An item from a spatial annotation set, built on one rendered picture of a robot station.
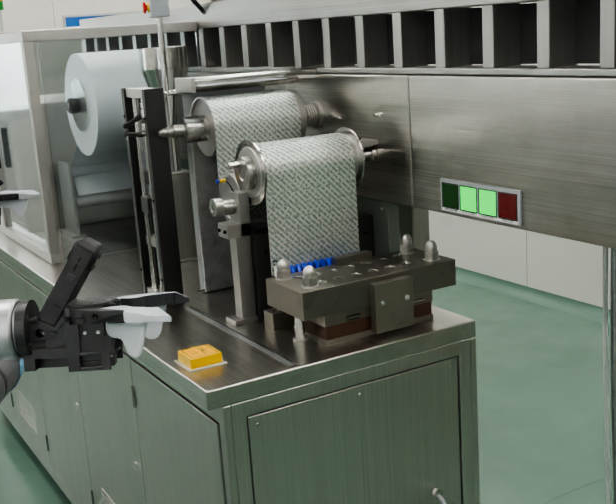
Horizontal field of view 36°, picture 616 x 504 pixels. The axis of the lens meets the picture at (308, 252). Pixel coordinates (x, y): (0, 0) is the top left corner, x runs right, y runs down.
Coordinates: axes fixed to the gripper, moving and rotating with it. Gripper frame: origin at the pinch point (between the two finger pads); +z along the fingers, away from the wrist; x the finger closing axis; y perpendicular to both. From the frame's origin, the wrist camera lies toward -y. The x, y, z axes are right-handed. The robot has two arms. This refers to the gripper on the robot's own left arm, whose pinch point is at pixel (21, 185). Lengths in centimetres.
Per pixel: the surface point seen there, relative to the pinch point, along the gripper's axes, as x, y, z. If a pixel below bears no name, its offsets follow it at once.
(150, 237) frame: 14.2, 15.7, 27.6
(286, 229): 59, 3, 27
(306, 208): 61, -1, 32
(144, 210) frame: 14.4, 8.1, 25.6
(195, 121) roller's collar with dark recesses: 27.0, -15.8, 30.8
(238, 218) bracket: 49, 2, 23
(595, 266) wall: 22, 94, 326
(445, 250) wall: -90, 122, 369
